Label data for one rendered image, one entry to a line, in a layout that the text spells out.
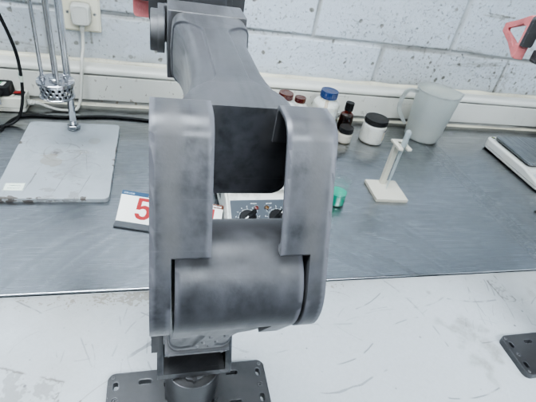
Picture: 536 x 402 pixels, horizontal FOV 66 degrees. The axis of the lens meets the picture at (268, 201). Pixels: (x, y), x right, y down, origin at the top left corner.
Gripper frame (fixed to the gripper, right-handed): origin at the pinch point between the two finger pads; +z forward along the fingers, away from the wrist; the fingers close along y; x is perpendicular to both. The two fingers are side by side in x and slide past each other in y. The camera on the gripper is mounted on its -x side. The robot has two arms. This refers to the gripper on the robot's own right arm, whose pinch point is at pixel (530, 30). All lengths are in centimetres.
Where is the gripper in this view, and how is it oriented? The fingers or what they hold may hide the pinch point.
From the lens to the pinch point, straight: 92.4
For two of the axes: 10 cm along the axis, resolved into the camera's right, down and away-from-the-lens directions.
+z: -2.0, -6.0, 7.7
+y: -9.7, 0.0, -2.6
